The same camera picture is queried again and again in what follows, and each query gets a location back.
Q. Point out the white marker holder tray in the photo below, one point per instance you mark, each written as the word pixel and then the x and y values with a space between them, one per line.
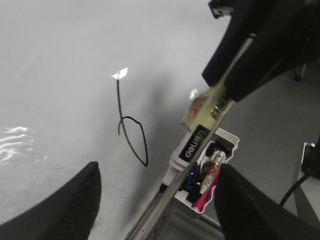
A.
pixel 196 192

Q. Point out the pink marker in tray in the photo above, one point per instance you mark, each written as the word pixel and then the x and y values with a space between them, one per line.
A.
pixel 200 204

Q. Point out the grey aluminium whiteboard tray rail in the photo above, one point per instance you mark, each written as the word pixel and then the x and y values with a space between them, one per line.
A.
pixel 160 200

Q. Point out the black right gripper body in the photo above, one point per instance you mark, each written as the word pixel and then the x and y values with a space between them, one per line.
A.
pixel 289 15

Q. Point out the white whiteboard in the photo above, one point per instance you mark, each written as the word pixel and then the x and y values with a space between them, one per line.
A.
pixel 97 80

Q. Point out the white marker in tray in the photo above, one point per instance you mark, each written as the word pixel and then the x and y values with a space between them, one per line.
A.
pixel 219 156

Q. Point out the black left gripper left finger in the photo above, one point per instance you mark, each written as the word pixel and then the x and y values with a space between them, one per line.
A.
pixel 67 214

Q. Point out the round copper magnet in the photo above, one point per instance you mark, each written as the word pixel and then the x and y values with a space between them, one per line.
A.
pixel 210 167

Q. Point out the black white whiteboard marker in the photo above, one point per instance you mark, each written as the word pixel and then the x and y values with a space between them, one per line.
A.
pixel 202 119

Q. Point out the grey metal stand leg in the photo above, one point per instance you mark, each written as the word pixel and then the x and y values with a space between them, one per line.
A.
pixel 307 195

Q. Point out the blue marker in tray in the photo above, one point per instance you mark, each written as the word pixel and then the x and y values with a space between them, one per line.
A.
pixel 192 176

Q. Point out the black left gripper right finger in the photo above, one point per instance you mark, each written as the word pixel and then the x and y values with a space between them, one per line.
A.
pixel 245 213

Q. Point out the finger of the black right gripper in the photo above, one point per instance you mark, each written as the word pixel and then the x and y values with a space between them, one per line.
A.
pixel 269 56
pixel 246 17

